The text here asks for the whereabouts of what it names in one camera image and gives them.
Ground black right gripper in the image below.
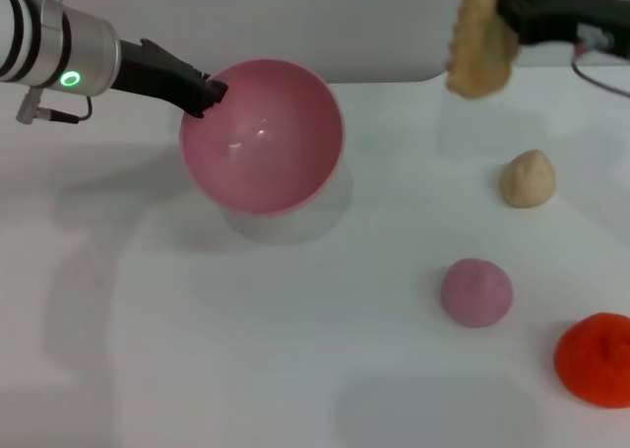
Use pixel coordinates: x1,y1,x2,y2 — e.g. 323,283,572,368
495,0,630,60

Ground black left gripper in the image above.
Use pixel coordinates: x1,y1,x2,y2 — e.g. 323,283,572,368
110,37,230,119

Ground orange striped bread roll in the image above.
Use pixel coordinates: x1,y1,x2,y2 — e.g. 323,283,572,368
445,0,523,99

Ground pink plastic bowl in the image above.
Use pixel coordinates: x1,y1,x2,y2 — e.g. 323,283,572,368
179,57,346,218

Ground small beige bun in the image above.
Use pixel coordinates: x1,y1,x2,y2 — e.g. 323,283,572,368
500,149,558,209

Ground pink peach toy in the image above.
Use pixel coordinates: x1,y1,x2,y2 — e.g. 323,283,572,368
440,257,515,329

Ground red orange tangerine toy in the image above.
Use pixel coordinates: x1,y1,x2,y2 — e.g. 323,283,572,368
554,311,630,410

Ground right wrist cable with connector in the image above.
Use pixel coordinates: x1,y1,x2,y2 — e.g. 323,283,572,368
570,22,630,99

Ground wrist cable with connector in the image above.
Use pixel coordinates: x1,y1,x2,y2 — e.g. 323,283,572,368
570,22,630,99
15,88,95,125

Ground left wrist cable with connector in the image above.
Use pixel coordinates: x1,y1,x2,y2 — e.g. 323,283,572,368
15,88,95,125

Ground silver left camera mount bracket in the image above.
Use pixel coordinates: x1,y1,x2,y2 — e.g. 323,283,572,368
38,0,70,29

